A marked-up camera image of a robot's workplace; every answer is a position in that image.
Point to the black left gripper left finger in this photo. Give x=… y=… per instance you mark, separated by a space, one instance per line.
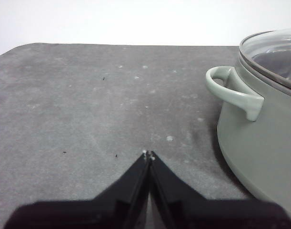
x=88 y=214

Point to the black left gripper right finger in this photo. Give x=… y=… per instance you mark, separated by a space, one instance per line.
x=219 y=214

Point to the glass lid with green knob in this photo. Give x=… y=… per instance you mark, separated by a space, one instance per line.
x=278 y=45

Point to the green electric steamer pot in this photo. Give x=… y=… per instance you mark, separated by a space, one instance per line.
x=259 y=148

